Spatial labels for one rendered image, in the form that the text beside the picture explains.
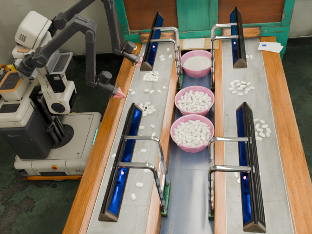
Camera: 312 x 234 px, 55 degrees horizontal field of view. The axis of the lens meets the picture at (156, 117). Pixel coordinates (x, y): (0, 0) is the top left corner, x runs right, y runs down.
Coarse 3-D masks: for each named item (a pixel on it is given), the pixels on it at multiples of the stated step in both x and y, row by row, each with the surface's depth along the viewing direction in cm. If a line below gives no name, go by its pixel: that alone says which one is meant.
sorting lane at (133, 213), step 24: (144, 48) 258; (144, 72) 235; (168, 72) 230; (144, 96) 215; (120, 120) 202; (144, 120) 198; (144, 144) 184; (144, 192) 161; (96, 216) 155; (120, 216) 153; (144, 216) 151
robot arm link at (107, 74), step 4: (104, 72) 187; (108, 72) 189; (96, 76) 194; (100, 76) 187; (104, 76) 186; (108, 76) 187; (96, 80) 191; (100, 80) 189; (104, 80) 188; (108, 80) 189; (88, 84) 189; (92, 84) 189; (96, 84) 189
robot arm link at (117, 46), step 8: (104, 0) 188; (112, 0) 197; (104, 8) 192; (112, 8) 195; (112, 16) 199; (112, 24) 203; (112, 32) 208; (112, 40) 213; (112, 48) 217; (120, 48) 220
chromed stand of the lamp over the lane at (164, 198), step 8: (128, 136) 139; (136, 136) 138; (144, 136) 138; (152, 136) 137; (160, 144) 139; (160, 152) 143; (160, 160) 146; (136, 168) 127; (144, 168) 127; (152, 168) 127; (160, 168) 143; (160, 176) 141; (168, 184) 164; (160, 192) 141; (168, 192) 162; (160, 200) 145; (168, 200) 161; (168, 208) 159
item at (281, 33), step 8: (184, 32) 250; (192, 32) 249; (200, 32) 248; (208, 32) 247; (216, 32) 246; (264, 32) 240; (272, 32) 239; (280, 32) 238; (288, 32) 237; (128, 40) 263; (136, 40) 262; (280, 40) 243; (280, 56) 257
